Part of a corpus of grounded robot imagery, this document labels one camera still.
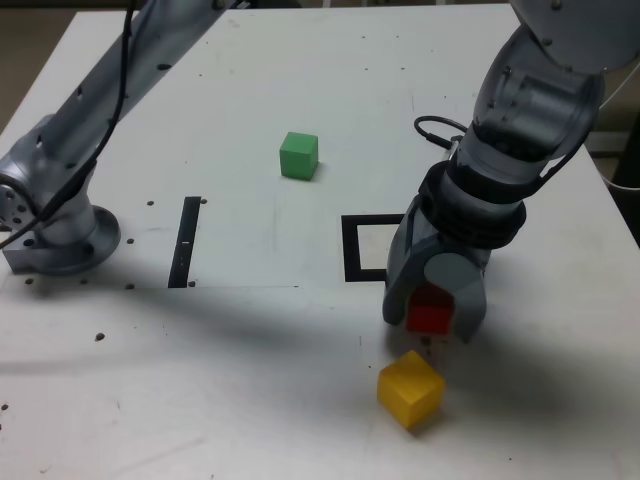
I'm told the black camera cable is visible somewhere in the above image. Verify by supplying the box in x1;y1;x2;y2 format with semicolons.
413;115;591;194

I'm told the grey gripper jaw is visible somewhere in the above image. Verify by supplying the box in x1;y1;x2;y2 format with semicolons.
382;207;440;328
422;251;490;346

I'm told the white cable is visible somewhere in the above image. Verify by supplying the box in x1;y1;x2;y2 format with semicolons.
602;164;640;192
594;67;639;116

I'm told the black tape square outline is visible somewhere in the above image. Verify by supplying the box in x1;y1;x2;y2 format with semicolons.
341;213;406;284

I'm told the green cube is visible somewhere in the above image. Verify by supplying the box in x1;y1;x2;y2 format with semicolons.
278;131;320;181

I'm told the yellow cube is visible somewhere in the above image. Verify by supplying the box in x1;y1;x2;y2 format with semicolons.
376;349;447;430

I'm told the red cube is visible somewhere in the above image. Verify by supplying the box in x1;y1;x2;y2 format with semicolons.
405;283;454;335

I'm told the black tape strip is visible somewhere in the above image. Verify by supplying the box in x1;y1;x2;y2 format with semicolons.
167;195;202;290

